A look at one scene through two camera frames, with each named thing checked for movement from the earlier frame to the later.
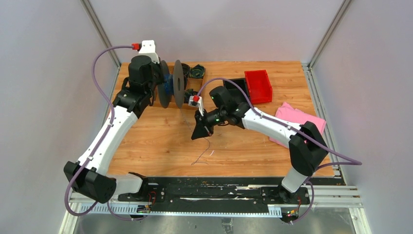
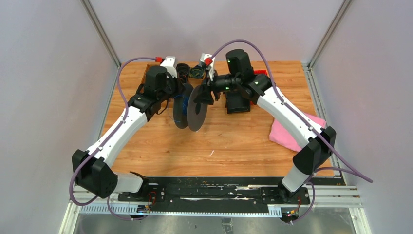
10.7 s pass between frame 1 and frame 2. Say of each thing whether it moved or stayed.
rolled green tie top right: stayed
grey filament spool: moved
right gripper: moved
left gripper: moved
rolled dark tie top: stayed
